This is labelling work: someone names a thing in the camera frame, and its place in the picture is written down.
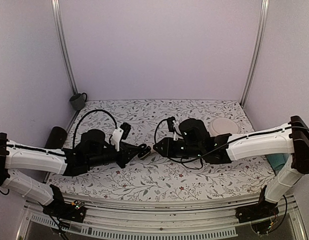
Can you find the white round plate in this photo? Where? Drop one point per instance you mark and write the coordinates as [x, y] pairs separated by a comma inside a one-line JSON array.
[[220, 126]]

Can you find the floral patterned table mat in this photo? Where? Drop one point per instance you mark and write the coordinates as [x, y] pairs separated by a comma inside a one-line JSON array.
[[156, 178]]

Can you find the aluminium frame post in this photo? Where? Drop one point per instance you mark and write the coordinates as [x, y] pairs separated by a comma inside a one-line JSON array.
[[256, 51], [56, 11]]

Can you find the grey mug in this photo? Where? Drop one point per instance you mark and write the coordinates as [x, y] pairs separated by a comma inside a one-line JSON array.
[[78, 101]]

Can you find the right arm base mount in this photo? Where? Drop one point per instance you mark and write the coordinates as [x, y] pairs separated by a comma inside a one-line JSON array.
[[261, 209]]

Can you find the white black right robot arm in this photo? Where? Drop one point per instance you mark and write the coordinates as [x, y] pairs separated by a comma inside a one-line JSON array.
[[192, 141]]

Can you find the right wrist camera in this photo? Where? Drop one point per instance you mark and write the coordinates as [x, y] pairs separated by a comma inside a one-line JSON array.
[[172, 127]]

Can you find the right aluminium frame post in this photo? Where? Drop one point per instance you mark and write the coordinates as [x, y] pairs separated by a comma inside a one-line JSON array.
[[256, 51]]

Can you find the black cylinder object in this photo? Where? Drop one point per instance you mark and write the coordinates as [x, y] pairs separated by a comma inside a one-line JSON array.
[[56, 138]]

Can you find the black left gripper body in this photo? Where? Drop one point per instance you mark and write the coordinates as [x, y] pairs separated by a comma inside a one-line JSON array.
[[124, 152]]

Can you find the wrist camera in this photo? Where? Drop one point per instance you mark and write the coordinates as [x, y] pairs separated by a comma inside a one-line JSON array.
[[172, 127], [120, 133]]

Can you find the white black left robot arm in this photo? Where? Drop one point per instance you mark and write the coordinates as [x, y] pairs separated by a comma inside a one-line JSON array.
[[92, 151]]

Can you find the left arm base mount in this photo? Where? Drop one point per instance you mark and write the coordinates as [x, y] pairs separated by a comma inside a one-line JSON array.
[[65, 211]]

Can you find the teal rolled towel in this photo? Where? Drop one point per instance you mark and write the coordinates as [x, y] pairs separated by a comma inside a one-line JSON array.
[[277, 160]]

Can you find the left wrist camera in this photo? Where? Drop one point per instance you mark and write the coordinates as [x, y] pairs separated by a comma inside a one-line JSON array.
[[120, 133]]

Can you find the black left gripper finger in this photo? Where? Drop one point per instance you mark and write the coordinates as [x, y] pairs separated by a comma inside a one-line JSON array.
[[135, 147], [130, 154]]

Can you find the front aluminium rail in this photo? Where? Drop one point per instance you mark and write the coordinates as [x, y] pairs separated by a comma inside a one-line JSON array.
[[212, 219]]

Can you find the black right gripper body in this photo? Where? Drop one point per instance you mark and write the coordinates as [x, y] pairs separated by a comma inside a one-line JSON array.
[[176, 152]]

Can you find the left aluminium frame post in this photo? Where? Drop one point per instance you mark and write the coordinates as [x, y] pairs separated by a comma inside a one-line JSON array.
[[56, 11]]

